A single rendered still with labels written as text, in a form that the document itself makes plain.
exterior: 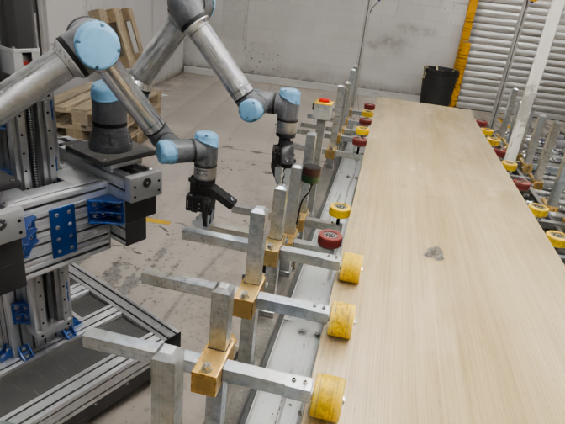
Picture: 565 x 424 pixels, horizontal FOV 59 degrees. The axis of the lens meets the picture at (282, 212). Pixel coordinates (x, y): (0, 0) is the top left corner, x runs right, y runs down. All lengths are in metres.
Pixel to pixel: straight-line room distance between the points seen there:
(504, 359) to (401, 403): 0.32
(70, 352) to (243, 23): 7.69
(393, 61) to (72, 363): 7.89
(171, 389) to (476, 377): 0.71
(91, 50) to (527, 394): 1.29
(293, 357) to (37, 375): 1.03
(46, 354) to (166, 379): 1.53
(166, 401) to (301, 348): 0.88
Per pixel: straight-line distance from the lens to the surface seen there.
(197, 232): 1.45
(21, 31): 1.73
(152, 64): 1.87
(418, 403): 1.10
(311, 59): 9.17
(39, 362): 2.22
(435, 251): 1.66
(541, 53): 2.92
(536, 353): 1.37
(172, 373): 0.73
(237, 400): 1.31
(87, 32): 1.40
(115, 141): 1.83
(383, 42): 9.15
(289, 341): 1.62
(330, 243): 1.61
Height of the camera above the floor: 1.63
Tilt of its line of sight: 24 degrees down
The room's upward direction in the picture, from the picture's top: 7 degrees clockwise
